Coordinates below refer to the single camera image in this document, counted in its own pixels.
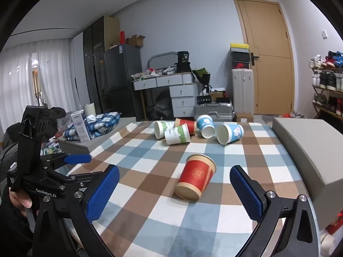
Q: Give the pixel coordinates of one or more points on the white paper roll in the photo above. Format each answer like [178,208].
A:
[89,109]

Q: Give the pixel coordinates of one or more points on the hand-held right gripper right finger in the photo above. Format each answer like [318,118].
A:
[246,195]

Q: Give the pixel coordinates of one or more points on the red container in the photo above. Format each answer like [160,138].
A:
[122,37]

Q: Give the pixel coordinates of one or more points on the blue and white paper cup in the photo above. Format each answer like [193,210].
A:
[230,133]
[205,125]

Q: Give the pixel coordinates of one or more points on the white suitcase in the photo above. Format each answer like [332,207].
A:
[242,91]

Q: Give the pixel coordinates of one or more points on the silver suitcase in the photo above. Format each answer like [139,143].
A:
[213,111]

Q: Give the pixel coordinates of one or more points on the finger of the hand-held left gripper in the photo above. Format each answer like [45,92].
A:
[80,178]
[77,159]

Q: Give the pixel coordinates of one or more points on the grey bed headboard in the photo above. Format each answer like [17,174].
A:
[160,59]

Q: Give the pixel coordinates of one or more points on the checked blanket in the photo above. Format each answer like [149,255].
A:
[160,211]

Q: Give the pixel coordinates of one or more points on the person's left forearm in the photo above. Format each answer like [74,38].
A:
[12,233]

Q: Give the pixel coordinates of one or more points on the wooden shoe rack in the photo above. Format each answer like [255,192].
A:
[328,96]

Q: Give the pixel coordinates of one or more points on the white desk with drawers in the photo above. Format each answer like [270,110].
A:
[175,88]

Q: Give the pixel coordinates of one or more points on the large red paper cup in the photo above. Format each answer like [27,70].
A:
[195,178]

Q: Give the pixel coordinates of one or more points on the green and white paper cup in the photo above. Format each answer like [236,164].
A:
[177,136]
[160,129]

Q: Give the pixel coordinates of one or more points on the black bag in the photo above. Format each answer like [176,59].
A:
[183,62]

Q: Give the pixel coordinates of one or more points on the small red paper cup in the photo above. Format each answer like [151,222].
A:
[187,125]

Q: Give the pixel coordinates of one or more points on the row of shoes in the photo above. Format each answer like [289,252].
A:
[328,69]

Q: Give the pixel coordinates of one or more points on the open cardboard box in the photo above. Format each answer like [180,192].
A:
[136,40]

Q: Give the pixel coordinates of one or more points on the brown cardboard box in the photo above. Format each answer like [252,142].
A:
[217,94]

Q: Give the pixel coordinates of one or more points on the wooden door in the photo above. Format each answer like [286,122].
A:
[265,53]

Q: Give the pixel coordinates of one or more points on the white carton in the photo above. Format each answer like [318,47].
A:
[81,127]

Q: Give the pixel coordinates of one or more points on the person's left hand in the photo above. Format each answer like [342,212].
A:
[19,199]

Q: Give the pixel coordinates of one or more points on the black glass cabinet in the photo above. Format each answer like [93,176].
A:
[93,59]

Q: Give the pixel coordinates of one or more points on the blue plaid cloth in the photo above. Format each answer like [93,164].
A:
[99,124]

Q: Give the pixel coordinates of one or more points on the dark grey fridge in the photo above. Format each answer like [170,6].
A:
[122,80]

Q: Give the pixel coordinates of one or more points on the white light switch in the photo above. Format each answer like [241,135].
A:
[324,34]

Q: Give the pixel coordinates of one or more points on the yellow shoe box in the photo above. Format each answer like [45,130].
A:
[239,45]

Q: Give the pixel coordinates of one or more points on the red and black shoe box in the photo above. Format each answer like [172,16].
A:
[240,65]

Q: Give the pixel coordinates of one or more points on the pile of desk clutter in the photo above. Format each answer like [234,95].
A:
[150,73]

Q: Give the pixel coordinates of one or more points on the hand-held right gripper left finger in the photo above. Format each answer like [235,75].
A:
[103,192]

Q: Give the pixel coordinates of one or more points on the white sheer curtain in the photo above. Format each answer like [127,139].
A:
[18,85]

